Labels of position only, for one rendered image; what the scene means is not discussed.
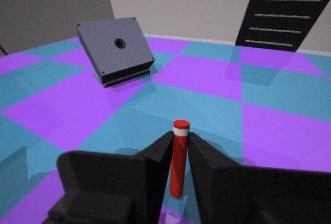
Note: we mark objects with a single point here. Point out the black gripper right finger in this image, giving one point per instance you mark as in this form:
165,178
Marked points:
224,188

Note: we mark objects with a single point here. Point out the grey sloped panel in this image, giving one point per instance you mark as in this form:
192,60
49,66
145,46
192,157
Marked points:
116,48

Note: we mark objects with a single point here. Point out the red peg with white band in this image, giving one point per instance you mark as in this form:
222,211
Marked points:
181,130

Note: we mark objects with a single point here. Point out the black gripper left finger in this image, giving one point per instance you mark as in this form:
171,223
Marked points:
142,176

